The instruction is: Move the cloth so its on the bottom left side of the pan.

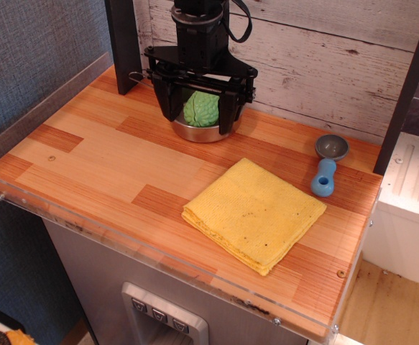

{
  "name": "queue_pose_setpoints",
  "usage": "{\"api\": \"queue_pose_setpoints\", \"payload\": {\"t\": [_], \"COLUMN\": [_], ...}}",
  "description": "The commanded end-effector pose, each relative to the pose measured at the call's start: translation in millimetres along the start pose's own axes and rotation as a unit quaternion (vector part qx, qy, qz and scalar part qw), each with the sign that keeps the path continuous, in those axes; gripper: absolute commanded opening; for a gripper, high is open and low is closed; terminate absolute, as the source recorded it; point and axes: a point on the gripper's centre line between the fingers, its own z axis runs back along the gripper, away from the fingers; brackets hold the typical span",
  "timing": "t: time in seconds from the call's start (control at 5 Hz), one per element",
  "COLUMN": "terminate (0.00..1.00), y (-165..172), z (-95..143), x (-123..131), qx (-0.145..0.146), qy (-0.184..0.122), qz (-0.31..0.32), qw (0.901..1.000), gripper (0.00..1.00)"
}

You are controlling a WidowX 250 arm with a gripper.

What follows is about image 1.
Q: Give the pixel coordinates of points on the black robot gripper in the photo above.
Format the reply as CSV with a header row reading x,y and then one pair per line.
x,y
201,60

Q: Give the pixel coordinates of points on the clear acrylic table guard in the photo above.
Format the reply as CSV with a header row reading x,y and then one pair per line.
x,y
110,167

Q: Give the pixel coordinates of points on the green bumpy toy vegetable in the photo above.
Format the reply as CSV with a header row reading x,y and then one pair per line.
x,y
201,109

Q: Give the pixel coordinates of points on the blue grey toy scoop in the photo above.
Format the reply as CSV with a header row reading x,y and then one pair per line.
x,y
330,148

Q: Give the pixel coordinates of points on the yellow cloth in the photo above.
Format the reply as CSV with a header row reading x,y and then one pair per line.
x,y
254,215

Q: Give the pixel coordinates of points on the silver water dispenser panel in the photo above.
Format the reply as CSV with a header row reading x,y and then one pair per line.
x,y
162,318

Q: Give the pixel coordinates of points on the orange black object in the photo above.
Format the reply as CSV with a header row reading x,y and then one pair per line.
x,y
15,337

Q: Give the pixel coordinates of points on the dark shelf post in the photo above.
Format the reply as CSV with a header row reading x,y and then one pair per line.
x,y
124,42
399,115

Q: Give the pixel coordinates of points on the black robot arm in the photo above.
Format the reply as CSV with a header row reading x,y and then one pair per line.
x,y
200,13

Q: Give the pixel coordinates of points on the white toy sink unit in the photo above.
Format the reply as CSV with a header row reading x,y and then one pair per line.
x,y
392,240

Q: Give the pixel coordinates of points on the dark left shelf post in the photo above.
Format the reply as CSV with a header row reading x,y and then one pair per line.
x,y
124,42

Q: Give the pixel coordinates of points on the grey toy fridge cabinet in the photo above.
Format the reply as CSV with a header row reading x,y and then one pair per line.
x,y
97,274

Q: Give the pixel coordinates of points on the small steel pan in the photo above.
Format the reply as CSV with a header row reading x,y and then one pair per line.
x,y
197,134

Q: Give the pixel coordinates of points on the dark right shelf post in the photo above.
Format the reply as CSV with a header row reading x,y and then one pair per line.
x,y
399,115

